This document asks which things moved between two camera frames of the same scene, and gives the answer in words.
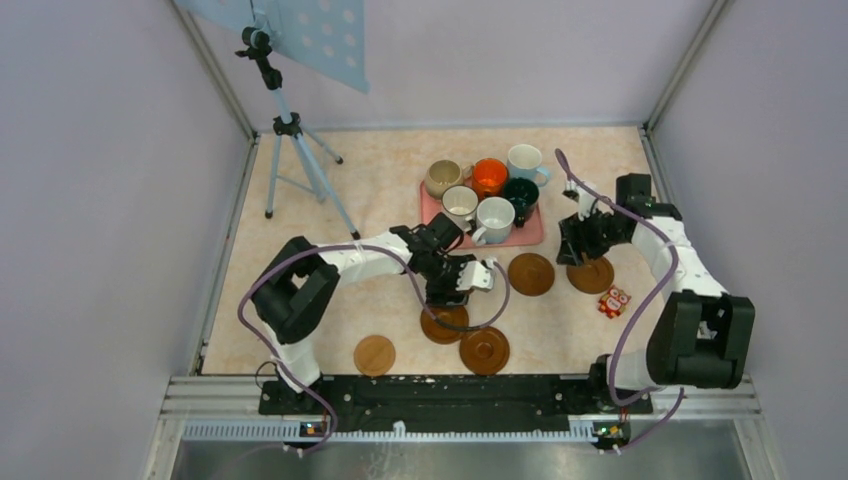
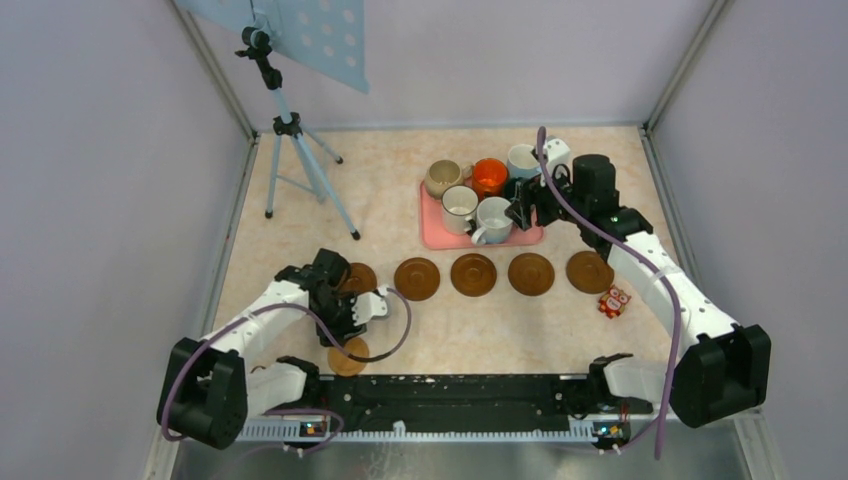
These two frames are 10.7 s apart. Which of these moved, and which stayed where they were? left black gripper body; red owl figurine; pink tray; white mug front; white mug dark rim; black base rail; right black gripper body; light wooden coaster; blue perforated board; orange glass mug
Moved: light wooden coaster; right black gripper body; left black gripper body
Stayed: white mug front; orange glass mug; black base rail; pink tray; red owl figurine; blue perforated board; white mug dark rim
